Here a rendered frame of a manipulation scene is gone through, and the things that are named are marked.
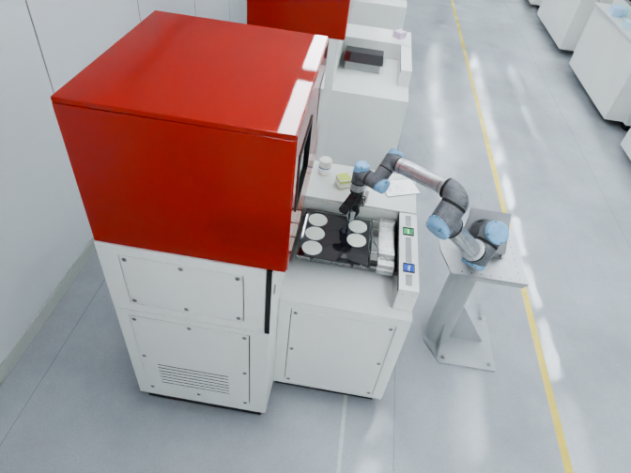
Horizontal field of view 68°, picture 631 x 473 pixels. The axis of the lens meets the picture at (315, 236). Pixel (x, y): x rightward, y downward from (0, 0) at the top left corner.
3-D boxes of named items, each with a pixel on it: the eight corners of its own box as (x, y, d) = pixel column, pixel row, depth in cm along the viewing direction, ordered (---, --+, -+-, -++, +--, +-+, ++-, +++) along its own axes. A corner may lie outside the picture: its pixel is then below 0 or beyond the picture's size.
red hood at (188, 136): (94, 240, 179) (48, 96, 139) (170, 132, 238) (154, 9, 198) (287, 273, 177) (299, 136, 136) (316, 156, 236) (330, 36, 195)
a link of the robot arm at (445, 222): (500, 251, 234) (459, 204, 196) (484, 277, 235) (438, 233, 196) (481, 242, 243) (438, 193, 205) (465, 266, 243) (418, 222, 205)
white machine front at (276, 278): (264, 333, 204) (267, 271, 177) (295, 214, 264) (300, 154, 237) (271, 334, 204) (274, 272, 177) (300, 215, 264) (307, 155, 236)
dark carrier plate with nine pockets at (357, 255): (297, 255, 230) (297, 254, 230) (307, 210, 255) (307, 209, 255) (366, 267, 229) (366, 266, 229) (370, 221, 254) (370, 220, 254)
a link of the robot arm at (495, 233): (505, 229, 240) (516, 229, 227) (491, 251, 241) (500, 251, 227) (486, 216, 241) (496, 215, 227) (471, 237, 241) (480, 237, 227)
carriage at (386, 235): (376, 273, 232) (377, 269, 230) (378, 225, 259) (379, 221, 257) (392, 276, 232) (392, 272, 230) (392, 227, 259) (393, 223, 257)
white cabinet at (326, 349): (272, 389, 275) (278, 300, 219) (299, 269, 345) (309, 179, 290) (380, 407, 273) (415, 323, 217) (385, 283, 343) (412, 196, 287)
